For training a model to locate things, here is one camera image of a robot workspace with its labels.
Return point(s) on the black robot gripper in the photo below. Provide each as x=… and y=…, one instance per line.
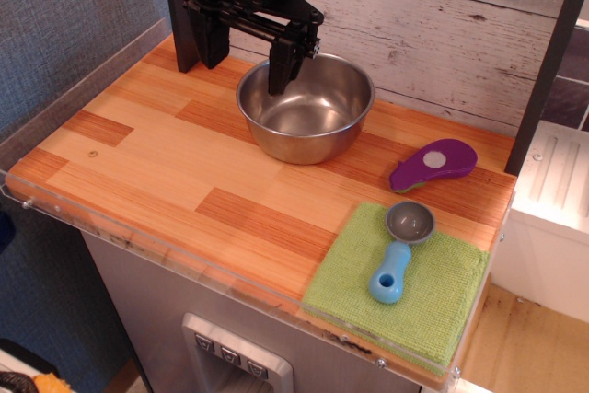
x=291, y=26

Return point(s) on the blue grey toy scooper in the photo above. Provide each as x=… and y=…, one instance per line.
x=409, y=224

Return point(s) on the stainless steel pot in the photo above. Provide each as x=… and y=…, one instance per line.
x=318, y=116

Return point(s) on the purple toy eggplant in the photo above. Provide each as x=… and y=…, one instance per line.
x=442, y=159

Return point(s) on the silver toy fridge cabinet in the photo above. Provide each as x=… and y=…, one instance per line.
x=151, y=302

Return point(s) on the green cloth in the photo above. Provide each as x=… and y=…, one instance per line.
x=415, y=300

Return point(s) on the silver dispenser panel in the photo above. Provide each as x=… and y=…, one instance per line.
x=226, y=362

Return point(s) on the white toy sink unit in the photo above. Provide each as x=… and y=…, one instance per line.
x=543, y=256

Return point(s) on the orange black object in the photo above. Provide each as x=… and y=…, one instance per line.
x=42, y=383

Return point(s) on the dark left post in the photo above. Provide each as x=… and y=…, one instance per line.
x=185, y=43

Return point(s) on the dark post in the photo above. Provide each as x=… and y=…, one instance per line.
x=561, y=35
x=185, y=43

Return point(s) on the clear acrylic guard rail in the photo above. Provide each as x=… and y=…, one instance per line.
x=261, y=237

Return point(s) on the dark right post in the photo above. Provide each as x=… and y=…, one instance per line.
x=561, y=35

